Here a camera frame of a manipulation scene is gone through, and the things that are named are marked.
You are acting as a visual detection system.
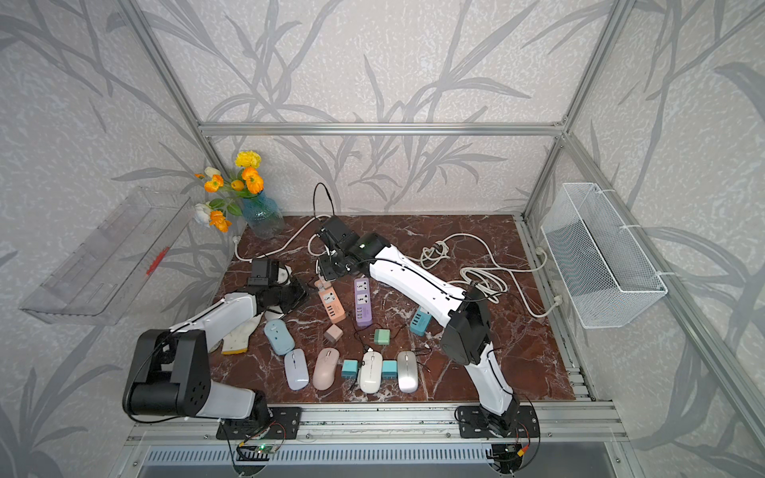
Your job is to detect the teal usb charger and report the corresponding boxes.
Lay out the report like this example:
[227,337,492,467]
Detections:
[382,360,398,380]
[341,358,360,380]

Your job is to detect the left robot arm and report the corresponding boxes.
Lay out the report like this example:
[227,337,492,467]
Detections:
[122,259,309,423]

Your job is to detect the light blue wireless mouse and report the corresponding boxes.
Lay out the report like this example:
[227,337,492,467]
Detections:
[264,319,295,357]

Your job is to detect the teal power strip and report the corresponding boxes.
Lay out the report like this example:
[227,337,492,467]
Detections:
[408,307,432,338]

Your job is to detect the clear plastic wall shelf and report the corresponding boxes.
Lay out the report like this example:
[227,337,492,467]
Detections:
[20,187,193,326]

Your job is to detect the white wire mesh basket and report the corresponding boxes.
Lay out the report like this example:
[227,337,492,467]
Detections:
[541,182,667,330]

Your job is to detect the orange yellow artificial flowers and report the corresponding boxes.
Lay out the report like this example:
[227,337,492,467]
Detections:
[194,151,265,233]

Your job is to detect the blue glass vase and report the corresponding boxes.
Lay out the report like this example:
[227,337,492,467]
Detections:
[242,192,285,240]

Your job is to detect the purple power strip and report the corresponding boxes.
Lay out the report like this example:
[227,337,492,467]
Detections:
[354,278,373,329]

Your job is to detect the green usb charger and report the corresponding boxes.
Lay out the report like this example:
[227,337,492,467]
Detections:
[374,329,392,347]

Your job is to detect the orange power strip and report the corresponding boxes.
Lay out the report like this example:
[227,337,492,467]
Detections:
[318,286,347,325]

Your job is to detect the white power cord left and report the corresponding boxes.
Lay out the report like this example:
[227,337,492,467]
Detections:
[231,211,336,262]

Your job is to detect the pink usb charger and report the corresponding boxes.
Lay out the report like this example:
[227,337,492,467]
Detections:
[315,278,333,290]
[324,325,344,344]

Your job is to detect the white power cord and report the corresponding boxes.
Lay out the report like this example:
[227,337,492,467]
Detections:
[231,211,336,262]
[417,232,566,319]

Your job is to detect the pink wireless mouse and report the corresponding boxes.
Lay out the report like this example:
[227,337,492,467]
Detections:
[313,348,340,392]

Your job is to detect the silver wireless mouse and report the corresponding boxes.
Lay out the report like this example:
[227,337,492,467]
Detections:
[396,351,418,394]

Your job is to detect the white work glove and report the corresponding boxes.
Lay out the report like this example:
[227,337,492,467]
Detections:
[221,316,261,356]

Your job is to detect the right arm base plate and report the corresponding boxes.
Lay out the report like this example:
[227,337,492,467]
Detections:
[454,404,540,439]

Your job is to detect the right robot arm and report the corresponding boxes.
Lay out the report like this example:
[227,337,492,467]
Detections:
[317,216,519,423]

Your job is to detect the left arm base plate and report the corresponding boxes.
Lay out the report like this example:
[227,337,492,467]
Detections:
[215,406,303,441]

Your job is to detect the white power cord right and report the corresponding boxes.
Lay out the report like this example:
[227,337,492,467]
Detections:
[417,232,566,319]

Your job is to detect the lavender white wireless mouse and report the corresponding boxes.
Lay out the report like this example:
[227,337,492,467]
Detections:
[284,349,310,392]

